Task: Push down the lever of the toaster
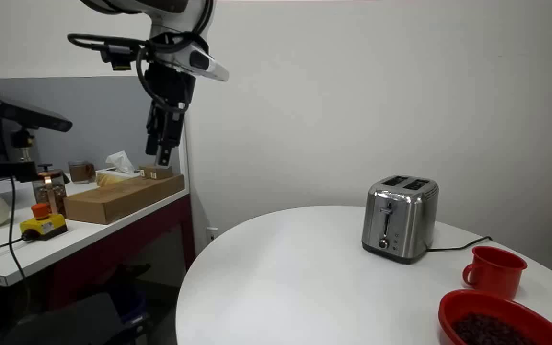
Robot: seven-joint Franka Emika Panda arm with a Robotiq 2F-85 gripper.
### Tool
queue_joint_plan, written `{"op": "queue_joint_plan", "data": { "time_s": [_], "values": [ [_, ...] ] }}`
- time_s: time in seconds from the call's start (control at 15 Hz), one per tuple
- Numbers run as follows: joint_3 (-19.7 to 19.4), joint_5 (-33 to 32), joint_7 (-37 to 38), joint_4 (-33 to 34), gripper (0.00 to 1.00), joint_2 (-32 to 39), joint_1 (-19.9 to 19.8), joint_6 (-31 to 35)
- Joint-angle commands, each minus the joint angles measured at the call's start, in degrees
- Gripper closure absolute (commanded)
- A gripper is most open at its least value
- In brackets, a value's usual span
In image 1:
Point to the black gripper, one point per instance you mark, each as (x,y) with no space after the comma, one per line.
(172,93)

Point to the silver two-slot toaster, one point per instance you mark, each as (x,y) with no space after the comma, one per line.
(400,218)

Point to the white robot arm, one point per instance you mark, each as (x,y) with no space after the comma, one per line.
(168,62)

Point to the grey partition panel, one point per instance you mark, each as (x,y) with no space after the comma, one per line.
(108,114)

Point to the tissue box with tissue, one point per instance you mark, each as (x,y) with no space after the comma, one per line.
(118,170)

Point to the small brown cup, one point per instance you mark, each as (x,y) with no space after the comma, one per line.
(82,172)

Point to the brown cardboard box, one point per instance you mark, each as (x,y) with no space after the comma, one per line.
(118,200)

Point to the small glass jar device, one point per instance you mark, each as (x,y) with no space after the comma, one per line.
(49,187)

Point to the yellow emergency stop button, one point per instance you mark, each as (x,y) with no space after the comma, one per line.
(43,225)

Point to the white side desk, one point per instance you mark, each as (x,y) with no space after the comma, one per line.
(87,252)

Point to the red bowl of beans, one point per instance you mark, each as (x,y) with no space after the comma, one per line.
(471,317)

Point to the red plastic cup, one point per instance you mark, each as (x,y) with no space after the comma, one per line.
(496,271)

